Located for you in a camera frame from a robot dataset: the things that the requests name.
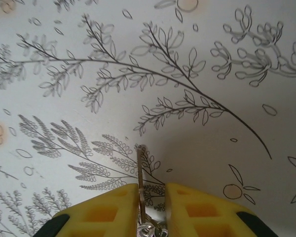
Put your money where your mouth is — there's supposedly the silver key ring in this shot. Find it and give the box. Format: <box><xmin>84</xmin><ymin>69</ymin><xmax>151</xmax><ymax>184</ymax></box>
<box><xmin>137</xmin><ymin>217</ymin><xmax>169</xmax><ymax>237</ymax></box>

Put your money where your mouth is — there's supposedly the small silver key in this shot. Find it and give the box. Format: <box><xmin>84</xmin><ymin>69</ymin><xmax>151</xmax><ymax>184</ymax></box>
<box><xmin>135</xmin><ymin>144</ymin><xmax>151</xmax><ymax>233</ymax></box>

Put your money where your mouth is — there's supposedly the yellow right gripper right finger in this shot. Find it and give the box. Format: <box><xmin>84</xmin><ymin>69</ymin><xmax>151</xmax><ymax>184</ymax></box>
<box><xmin>164</xmin><ymin>182</ymin><xmax>279</xmax><ymax>237</ymax></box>

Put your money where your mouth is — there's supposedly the white floral print tablecloth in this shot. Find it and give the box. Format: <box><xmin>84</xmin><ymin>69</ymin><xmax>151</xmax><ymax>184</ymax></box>
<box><xmin>0</xmin><ymin>0</ymin><xmax>296</xmax><ymax>237</ymax></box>

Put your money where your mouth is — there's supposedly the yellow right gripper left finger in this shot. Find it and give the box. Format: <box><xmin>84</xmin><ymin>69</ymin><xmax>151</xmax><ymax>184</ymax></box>
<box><xmin>34</xmin><ymin>183</ymin><xmax>140</xmax><ymax>237</ymax></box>

